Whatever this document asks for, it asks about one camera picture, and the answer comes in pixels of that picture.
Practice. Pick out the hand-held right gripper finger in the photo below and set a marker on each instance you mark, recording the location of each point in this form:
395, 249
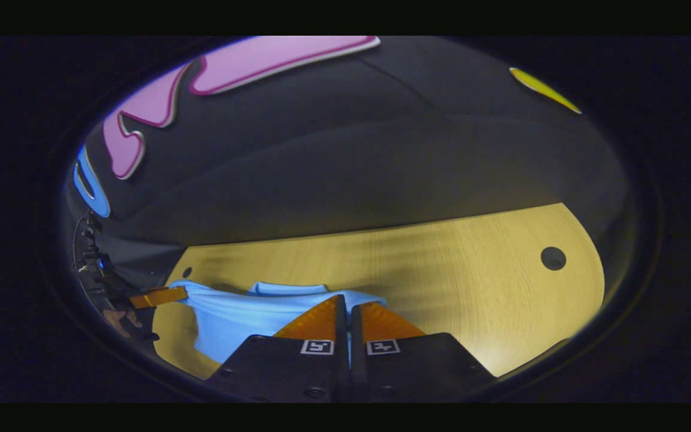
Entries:
342, 336
355, 336

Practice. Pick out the black backdrop cloth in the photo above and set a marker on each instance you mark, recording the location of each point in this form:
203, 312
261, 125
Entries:
351, 156

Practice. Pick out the light blue T-shirt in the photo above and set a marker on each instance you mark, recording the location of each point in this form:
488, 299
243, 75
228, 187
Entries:
231, 324

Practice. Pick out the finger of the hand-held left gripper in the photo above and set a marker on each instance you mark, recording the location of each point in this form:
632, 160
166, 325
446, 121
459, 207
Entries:
159, 296
148, 336

